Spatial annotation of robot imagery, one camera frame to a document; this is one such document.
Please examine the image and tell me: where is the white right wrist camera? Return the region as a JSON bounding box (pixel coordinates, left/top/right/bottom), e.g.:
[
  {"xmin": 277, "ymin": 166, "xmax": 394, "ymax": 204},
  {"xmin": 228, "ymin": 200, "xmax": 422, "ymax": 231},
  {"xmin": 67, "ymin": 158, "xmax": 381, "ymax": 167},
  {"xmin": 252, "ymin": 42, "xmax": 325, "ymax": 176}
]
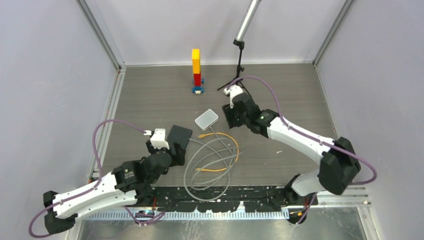
[{"xmin": 223, "ymin": 84, "xmax": 244, "ymax": 109}]

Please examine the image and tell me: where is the white network switch box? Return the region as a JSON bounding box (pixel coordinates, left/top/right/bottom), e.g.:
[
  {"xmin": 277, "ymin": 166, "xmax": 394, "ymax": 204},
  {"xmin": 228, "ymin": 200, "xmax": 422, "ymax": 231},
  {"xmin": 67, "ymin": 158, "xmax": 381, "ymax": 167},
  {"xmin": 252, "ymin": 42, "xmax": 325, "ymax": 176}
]
[{"xmin": 194, "ymin": 109, "xmax": 219, "ymax": 131}]

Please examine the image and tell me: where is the dark grey foam pad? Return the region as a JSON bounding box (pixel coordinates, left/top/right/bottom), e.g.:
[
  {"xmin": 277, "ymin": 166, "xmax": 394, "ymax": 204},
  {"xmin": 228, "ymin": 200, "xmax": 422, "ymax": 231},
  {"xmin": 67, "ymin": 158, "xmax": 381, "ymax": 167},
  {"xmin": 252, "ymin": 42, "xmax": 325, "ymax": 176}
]
[{"xmin": 166, "ymin": 125, "xmax": 193, "ymax": 155}]

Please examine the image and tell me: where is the black tripod with silver pole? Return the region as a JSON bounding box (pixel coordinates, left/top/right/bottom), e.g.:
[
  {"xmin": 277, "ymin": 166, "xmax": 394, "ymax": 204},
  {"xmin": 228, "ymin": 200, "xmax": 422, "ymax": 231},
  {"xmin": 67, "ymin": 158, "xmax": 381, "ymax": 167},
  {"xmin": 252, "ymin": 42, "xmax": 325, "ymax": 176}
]
[{"xmin": 233, "ymin": 0, "xmax": 262, "ymax": 80}]

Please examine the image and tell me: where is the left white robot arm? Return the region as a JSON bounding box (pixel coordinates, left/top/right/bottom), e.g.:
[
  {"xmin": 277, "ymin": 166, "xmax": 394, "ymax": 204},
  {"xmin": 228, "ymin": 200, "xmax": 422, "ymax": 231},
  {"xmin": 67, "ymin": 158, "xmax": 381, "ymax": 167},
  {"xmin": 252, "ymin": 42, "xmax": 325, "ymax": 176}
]
[{"xmin": 43, "ymin": 141, "xmax": 187, "ymax": 235}]

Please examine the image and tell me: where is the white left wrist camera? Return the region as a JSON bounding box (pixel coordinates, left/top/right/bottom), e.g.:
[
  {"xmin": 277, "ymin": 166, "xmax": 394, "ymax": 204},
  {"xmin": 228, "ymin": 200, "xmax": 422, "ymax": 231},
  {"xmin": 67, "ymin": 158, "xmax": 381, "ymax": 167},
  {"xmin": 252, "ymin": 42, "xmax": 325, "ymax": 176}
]
[{"xmin": 143, "ymin": 128, "xmax": 170, "ymax": 150}]

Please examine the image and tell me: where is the yellow ethernet cable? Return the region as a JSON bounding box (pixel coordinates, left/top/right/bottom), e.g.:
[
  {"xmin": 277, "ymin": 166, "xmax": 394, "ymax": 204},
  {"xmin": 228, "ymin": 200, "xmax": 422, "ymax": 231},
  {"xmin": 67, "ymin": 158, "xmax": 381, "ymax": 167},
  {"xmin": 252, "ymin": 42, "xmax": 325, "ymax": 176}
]
[{"xmin": 194, "ymin": 132, "xmax": 240, "ymax": 173}]

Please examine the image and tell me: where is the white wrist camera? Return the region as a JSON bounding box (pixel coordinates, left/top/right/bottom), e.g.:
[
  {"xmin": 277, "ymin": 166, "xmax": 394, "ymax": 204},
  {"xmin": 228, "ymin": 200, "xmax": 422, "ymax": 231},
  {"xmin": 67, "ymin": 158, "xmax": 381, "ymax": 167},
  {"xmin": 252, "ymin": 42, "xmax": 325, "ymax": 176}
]
[
  {"xmin": 223, "ymin": 84, "xmax": 244, "ymax": 109},
  {"xmin": 143, "ymin": 128, "xmax": 170, "ymax": 150}
]

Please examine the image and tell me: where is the colourful toy block tower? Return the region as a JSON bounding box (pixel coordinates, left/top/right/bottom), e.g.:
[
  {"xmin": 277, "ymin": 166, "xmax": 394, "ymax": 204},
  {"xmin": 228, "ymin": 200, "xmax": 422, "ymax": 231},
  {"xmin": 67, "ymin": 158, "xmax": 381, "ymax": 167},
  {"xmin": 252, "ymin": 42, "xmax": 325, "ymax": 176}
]
[{"xmin": 191, "ymin": 48, "xmax": 204, "ymax": 95}]

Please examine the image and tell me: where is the grey ethernet cable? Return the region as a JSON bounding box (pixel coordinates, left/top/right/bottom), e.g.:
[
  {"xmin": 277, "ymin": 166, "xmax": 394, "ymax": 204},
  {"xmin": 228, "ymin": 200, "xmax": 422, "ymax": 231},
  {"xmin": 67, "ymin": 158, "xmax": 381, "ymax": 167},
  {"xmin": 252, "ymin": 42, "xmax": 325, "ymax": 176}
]
[{"xmin": 183, "ymin": 127, "xmax": 244, "ymax": 202}]

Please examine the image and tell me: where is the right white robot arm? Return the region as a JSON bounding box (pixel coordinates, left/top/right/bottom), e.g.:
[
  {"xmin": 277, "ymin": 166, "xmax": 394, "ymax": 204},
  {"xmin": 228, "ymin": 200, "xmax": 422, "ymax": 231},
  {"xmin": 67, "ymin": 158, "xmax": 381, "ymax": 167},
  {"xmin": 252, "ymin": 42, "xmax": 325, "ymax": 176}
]
[{"xmin": 222, "ymin": 88, "xmax": 361, "ymax": 205}]

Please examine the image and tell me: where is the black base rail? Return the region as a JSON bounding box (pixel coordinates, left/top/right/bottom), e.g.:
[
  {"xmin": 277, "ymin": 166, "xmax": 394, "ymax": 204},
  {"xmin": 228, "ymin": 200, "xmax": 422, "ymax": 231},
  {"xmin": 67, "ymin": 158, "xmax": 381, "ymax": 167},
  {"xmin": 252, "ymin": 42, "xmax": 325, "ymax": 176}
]
[{"xmin": 133, "ymin": 185, "xmax": 318, "ymax": 224}]

